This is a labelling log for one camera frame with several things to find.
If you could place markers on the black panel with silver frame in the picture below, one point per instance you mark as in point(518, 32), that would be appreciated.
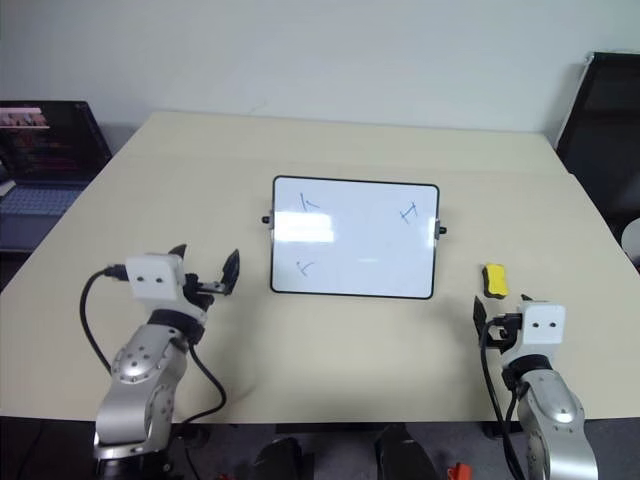
point(605, 135)

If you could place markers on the white round object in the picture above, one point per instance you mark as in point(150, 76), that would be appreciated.
point(632, 245)

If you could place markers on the small black-framed whiteboard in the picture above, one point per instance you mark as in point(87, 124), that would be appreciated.
point(360, 240)

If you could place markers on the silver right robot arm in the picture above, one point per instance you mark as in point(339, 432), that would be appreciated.
point(555, 405)

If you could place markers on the yellow black whiteboard eraser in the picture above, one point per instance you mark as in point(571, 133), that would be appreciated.
point(496, 280)

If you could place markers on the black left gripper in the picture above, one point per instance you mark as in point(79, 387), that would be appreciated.
point(196, 295)

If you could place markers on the small red object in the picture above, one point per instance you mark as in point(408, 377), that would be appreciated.
point(461, 472)

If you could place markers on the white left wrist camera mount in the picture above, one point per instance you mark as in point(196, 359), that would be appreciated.
point(152, 277)

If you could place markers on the open laptop computer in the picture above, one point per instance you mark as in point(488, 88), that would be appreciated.
point(40, 150)

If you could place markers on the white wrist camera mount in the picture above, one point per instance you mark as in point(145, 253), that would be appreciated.
point(544, 325)
point(152, 277)

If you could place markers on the dark rounded shape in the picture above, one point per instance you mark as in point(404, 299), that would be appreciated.
point(402, 455)
point(282, 460)

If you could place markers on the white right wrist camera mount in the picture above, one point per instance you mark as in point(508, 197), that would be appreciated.
point(544, 325)

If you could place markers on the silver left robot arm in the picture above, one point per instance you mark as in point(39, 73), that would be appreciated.
point(145, 370)

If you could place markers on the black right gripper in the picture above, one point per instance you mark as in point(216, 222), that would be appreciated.
point(506, 332)

